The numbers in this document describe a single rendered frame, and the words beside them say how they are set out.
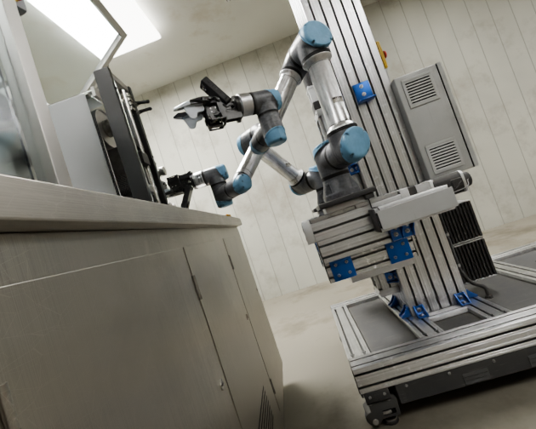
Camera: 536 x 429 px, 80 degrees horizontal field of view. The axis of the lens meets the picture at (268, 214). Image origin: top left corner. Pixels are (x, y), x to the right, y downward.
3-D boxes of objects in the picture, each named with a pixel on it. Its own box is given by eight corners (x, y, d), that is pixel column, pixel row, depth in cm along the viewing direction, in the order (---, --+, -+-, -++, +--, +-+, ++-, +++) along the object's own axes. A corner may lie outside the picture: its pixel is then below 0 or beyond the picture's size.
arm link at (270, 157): (319, 193, 185) (248, 136, 159) (299, 200, 196) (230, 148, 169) (322, 177, 191) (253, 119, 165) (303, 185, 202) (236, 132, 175)
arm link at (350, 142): (354, 166, 128) (310, 40, 131) (379, 153, 114) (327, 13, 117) (329, 173, 124) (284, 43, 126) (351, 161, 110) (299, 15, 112)
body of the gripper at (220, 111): (209, 119, 99) (245, 112, 104) (200, 95, 101) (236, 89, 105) (207, 132, 106) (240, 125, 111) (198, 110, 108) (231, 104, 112)
